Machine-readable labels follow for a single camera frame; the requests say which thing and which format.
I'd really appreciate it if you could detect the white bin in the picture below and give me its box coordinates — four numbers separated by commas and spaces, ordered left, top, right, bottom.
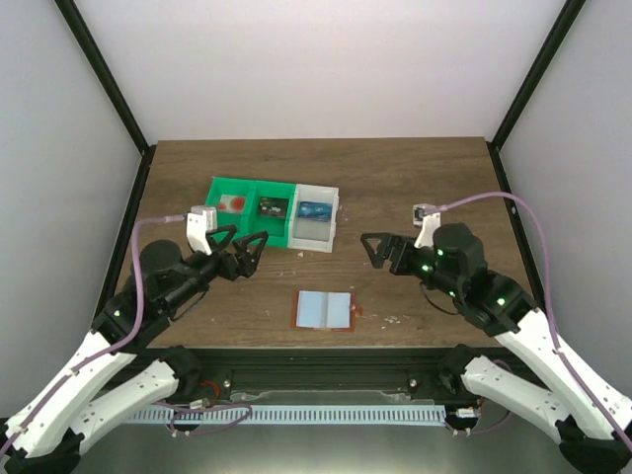
287, 184, 340, 253

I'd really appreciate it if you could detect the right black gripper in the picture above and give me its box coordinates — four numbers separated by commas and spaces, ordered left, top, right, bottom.
361, 233, 464, 300

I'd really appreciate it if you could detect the green bin left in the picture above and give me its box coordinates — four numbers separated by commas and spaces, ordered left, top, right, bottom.
205, 176, 255, 234

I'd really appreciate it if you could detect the black aluminium front rail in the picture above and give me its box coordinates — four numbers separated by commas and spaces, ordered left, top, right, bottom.
192, 348, 451, 394

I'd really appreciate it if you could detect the red white card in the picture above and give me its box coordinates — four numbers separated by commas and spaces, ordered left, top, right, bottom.
217, 195, 247, 214

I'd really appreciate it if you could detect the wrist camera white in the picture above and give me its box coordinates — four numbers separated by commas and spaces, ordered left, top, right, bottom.
186, 205, 217, 256
413, 203, 441, 249

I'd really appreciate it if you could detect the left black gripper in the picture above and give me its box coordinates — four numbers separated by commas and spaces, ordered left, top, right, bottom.
164, 224, 271, 313

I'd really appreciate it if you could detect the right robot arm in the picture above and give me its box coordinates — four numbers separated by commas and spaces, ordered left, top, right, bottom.
360, 223, 631, 473

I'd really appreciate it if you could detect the green bin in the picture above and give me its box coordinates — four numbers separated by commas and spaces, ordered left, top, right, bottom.
205, 176, 255, 234
248, 181, 296, 248

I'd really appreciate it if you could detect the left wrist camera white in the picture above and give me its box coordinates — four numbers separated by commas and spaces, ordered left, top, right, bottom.
186, 205, 217, 256

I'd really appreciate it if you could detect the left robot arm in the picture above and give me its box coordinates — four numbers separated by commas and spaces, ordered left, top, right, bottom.
1, 220, 269, 473

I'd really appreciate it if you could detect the right black frame post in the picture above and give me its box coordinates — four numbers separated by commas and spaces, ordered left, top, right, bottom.
491, 0, 589, 149

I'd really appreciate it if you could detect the black card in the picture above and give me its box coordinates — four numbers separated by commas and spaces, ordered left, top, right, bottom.
258, 197, 289, 219

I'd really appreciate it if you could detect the left black frame post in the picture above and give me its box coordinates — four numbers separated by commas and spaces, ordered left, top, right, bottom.
54, 0, 150, 155

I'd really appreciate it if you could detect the light blue cable duct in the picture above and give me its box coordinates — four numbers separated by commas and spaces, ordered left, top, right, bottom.
128, 405, 446, 428

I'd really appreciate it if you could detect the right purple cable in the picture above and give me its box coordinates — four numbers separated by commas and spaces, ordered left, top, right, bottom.
434, 192, 632, 445

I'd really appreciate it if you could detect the green bin middle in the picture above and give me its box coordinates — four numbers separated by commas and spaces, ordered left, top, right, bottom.
248, 181, 296, 248

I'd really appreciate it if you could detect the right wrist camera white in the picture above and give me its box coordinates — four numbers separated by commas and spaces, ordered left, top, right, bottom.
413, 203, 441, 249

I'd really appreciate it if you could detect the black frame post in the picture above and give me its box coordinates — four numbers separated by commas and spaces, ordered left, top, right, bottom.
491, 0, 589, 149
54, 0, 150, 155

